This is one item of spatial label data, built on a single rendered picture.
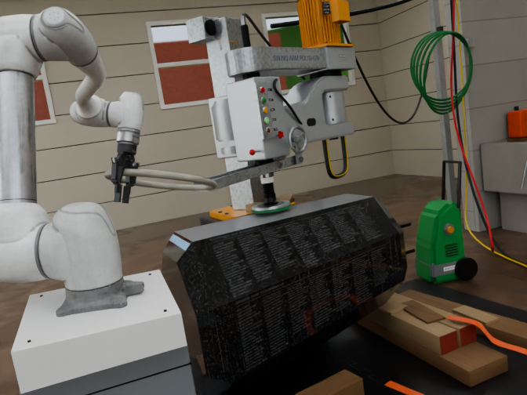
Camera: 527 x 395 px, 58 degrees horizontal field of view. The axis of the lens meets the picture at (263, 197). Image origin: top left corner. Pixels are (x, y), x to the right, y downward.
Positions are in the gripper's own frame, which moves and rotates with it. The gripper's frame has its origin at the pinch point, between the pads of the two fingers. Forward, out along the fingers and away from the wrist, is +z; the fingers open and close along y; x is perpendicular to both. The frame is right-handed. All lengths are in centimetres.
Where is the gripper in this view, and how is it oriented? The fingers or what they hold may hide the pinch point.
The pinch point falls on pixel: (121, 194)
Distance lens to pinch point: 198.1
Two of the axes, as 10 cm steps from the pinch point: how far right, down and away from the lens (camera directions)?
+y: 4.8, 1.2, 8.7
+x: -8.7, -0.3, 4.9
